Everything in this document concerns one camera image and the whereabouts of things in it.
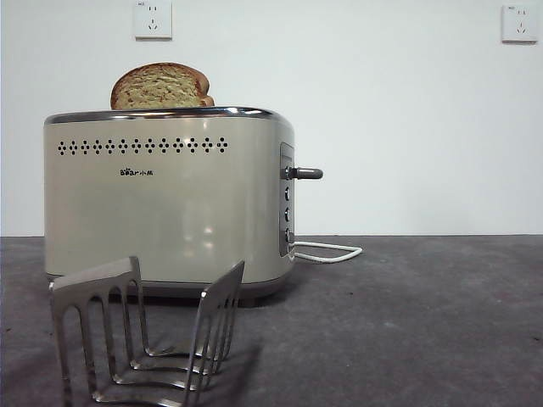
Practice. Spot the grey toaster lever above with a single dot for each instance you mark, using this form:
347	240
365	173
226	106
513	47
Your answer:
309	173

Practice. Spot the brown-crusted bread slice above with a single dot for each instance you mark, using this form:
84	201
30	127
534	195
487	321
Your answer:
157	87

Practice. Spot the cream two-slot toaster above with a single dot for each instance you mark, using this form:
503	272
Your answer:
169	212

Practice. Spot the stainless steel toast rack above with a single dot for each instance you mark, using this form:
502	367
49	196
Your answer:
97	275

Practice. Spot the white wall socket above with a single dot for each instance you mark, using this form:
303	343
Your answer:
153	19
519	23

